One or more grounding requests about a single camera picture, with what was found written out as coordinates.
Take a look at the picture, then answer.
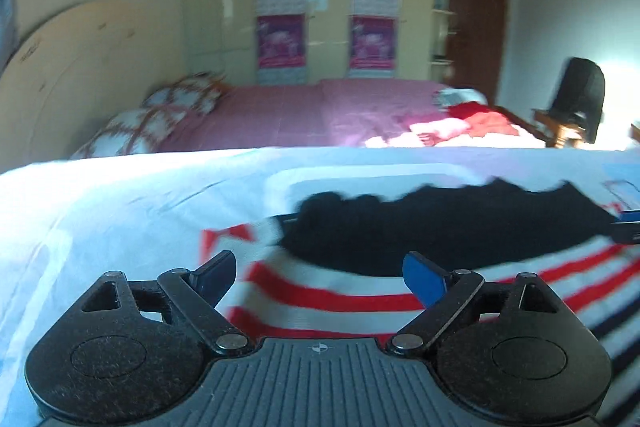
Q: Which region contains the chair with black cover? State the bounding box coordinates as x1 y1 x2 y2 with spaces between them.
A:
531 57 607 149

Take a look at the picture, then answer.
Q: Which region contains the beige wooden headboard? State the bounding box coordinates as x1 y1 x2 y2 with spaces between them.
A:
0 0 189 174

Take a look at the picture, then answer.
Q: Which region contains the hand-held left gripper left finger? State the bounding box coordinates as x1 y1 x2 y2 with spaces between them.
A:
80 250 249 356

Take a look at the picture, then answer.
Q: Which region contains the striped cartoon print sweater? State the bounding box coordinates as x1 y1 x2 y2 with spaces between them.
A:
200 177 640 408

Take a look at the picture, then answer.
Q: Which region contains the brown wooden door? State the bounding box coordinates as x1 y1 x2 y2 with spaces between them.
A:
447 0 511 106

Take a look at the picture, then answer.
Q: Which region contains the pink bed sheet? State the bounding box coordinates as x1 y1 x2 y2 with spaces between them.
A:
157 78 451 154

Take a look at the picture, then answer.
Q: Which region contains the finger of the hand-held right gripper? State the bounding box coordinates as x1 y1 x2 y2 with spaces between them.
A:
611 209 640 245

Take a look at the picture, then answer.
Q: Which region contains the corner shelf unit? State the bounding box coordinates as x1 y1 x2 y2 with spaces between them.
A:
429 0 459 68

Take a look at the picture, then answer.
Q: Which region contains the red garment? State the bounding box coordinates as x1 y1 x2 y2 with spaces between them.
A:
446 102 522 138

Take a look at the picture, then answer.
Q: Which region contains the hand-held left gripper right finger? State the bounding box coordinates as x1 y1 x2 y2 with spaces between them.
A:
386 251 562 354

